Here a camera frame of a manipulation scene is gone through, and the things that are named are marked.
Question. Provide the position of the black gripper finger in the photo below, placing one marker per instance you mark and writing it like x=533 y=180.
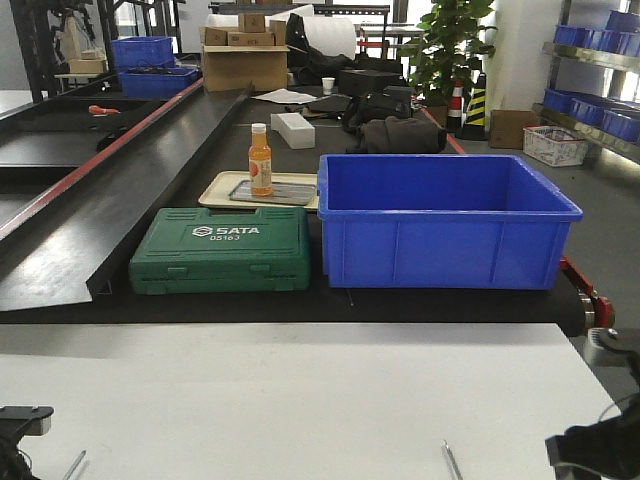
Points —
x=596 y=450
x=25 y=420

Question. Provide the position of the green black screwdriver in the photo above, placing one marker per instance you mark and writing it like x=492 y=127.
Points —
x=451 y=460
x=74 y=465

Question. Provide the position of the beige plastic tray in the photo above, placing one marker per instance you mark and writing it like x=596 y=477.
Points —
x=216 y=194

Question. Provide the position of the small grey metal tray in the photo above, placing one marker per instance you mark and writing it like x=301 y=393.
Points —
x=284 y=193

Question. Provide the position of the red conveyor roller end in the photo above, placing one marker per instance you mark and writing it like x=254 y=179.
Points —
x=599 y=311

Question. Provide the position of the green SATA tool case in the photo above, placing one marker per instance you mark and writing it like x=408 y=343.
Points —
x=192 y=250

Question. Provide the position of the large blue plastic bin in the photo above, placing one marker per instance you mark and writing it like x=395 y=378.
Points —
x=440 y=221

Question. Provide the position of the brown cardboard box on floor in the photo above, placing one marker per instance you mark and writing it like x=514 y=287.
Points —
x=506 y=128

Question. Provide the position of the yellow black traffic cone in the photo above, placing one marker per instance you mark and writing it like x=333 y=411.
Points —
x=473 y=127

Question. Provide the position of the orange juice bottle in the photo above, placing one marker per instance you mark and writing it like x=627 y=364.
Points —
x=260 y=157

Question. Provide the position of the blue bin on conveyor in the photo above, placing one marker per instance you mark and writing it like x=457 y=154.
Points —
x=157 y=83

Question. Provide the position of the orange white traffic cone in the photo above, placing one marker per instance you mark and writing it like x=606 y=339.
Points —
x=455 y=108

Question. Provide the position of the dark grey cloth bundle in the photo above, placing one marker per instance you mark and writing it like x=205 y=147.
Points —
x=399 y=136

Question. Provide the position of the white foam block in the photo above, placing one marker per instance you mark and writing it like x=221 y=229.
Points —
x=297 y=132

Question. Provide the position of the large cardboard box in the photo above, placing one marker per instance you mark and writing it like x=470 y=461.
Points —
x=228 y=67

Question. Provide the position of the green potted plant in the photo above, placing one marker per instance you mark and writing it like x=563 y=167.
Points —
x=451 y=48

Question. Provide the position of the white paper cup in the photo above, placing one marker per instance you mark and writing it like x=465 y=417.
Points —
x=327 y=85

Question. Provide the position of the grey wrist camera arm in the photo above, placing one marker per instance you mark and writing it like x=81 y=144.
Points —
x=611 y=347

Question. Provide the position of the white wire basket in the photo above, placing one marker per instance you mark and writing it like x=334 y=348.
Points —
x=554 y=146

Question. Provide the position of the orange handled tool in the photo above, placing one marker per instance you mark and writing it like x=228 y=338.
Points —
x=99 y=111

